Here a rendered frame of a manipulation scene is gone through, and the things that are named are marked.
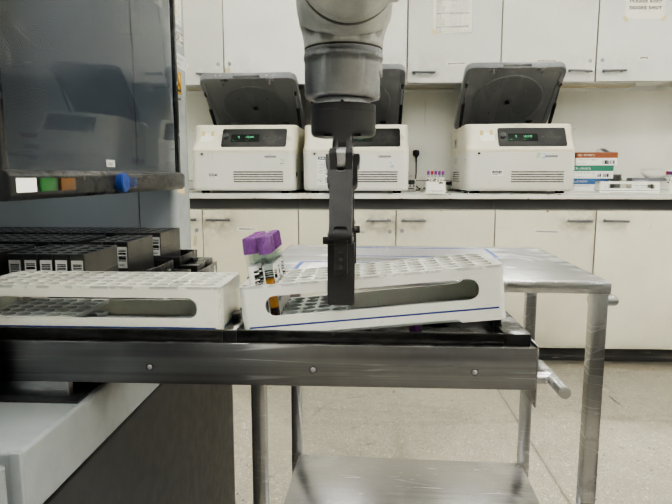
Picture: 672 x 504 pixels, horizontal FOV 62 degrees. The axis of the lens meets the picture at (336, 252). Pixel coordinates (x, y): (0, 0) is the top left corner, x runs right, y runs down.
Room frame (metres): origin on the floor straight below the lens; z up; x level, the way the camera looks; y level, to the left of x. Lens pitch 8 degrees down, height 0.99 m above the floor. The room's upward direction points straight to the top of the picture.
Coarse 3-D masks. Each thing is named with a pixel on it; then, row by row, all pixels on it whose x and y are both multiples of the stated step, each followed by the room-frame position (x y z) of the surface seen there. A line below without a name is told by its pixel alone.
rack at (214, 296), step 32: (0, 288) 0.64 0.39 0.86; (32, 288) 0.64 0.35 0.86; (64, 288) 0.64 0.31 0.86; (96, 288) 0.63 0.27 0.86; (128, 288) 0.63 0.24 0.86; (160, 288) 0.63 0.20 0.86; (192, 288) 0.63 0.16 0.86; (224, 288) 0.64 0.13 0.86; (0, 320) 0.64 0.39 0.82; (32, 320) 0.64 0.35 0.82; (64, 320) 0.64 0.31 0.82; (96, 320) 0.63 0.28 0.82; (128, 320) 0.63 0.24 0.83; (160, 320) 0.63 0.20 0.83; (192, 320) 0.63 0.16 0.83; (224, 320) 0.64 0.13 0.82
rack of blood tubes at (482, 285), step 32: (448, 256) 0.70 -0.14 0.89; (480, 256) 0.68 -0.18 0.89; (256, 288) 0.62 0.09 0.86; (288, 288) 0.62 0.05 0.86; (320, 288) 0.62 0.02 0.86; (416, 288) 0.71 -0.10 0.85; (448, 288) 0.71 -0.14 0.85; (480, 288) 0.61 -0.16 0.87; (256, 320) 0.62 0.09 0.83; (288, 320) 0.62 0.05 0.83; (320, 320) 0.62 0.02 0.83; (384, 320) 0.62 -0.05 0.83; (416, 320) 0.62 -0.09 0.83; (448, 320) 0.62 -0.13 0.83; (480, 320) 0.61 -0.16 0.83
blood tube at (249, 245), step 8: (248, 240) 0.64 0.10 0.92; (248, 248) 0.63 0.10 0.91; (256, 248) 0.64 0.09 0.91; (248, 256) 0.64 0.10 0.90; (256, 256) 0.64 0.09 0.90; (248, 264) 0.64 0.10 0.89; (256, 264) 0.64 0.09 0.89; (248, 272) 0.64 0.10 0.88; (256, 272) 0.64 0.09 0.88; (256, 280) 0.63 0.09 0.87
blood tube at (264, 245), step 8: (264, 240) 0.63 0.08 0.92; (264, 248) 0.63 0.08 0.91; (264, 256) 0.63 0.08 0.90; (264, 264) 0.63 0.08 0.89; (272, 264) 0.63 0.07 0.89; (264, 272) 0.63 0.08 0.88; (272, 272) 0.63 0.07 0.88; (264, 280) 0.63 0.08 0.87; (272, 280) 0.63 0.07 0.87; (272, 296) 0.63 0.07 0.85; (272, 304) 0.63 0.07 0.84; (272, 312) 0.63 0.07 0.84; (280, 312) 0.63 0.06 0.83
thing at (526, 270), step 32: (288, 256) 1.19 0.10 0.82; (320, 256) 1.19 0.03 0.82; (384, 256) 1.19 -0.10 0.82; (416, 256) 1.19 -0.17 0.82; (512, 256) 1.19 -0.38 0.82; (544, 256) 1.19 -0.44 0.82; (384, 288) 0.92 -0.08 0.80; (512, 288) 0.91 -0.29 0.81; (544, 288) 0.90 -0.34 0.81; (576, 288) 0.90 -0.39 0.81; (608, 288) 0.89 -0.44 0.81; (256, 416) 0.95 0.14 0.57; (256, 448) 0.95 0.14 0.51; (256, 480) 0.95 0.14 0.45; (320, 480) 1.24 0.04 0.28; (352, 480) 1.24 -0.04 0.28; (384, 480) 1.24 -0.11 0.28; (416, 480) 1.24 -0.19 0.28; (448, 480) 1.24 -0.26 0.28; (480, 480) 1.24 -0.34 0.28; (512, 480) 1.24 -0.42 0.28
